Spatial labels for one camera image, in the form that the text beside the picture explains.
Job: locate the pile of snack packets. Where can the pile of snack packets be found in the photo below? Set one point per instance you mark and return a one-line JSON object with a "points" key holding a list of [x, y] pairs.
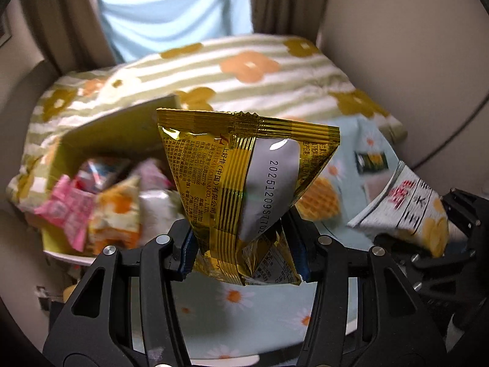
{"points": [[114, 210]]}

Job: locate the yellow cardboard box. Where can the yellow cardboard box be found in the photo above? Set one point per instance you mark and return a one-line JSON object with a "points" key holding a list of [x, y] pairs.
{"points": [[114, 133]]}

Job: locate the beige headboard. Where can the beige headboard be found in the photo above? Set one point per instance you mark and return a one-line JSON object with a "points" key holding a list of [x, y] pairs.
{"points": [[23, 103]]}

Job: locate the striped floral blanket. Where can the striped floral blanket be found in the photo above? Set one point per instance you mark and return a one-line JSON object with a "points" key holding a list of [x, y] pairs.
{"points": [[244, 72]]}

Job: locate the gold snack packet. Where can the gold snack packet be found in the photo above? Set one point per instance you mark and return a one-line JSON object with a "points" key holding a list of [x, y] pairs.
{"points": [[221, 183]]}

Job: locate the pale pink snack packet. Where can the pale pink snack packet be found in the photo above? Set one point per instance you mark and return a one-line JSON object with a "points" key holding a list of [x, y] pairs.
{"points": [[376, 190]]}

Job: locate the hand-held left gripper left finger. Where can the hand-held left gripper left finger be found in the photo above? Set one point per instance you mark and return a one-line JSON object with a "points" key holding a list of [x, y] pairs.
{"points": [[187, 254]]}

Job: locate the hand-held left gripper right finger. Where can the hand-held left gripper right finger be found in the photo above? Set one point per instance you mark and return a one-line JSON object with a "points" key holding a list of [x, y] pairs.
{"points": [[305, 265]]}

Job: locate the waffle snack packet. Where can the waffle snack packet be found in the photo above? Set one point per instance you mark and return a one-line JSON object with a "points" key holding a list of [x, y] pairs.
{"points": [[319, 198]]}

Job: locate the light blue window cloth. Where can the light blue window cloth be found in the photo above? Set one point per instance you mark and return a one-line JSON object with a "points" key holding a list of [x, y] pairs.
{"points": [[175, 11]]}

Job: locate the brown curtain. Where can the brown curtain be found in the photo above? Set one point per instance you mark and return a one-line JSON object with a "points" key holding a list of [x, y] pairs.
{"points": [[286, 0], [72, 19]]}

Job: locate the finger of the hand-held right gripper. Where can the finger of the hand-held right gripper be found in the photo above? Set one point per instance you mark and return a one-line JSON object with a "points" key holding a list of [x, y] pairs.
{"points": [[468, 214]]}

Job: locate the dark green snack packet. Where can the dark green snack packet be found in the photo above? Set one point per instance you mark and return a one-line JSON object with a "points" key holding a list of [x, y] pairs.
{"points": [[372, 161]]}

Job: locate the white red-print snack packet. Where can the white red-print snack packet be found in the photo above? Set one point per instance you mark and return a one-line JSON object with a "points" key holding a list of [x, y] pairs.
{"points": [[405, 206]]}

